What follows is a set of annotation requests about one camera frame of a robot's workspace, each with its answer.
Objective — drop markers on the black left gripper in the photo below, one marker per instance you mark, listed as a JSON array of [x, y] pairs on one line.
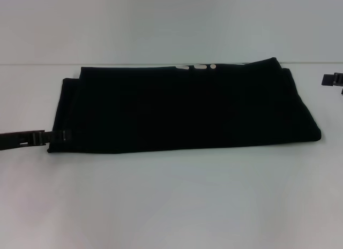
[[21, 139]]

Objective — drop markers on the black shirt with FREE print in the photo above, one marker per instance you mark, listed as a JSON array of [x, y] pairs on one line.
[[182, 109]]

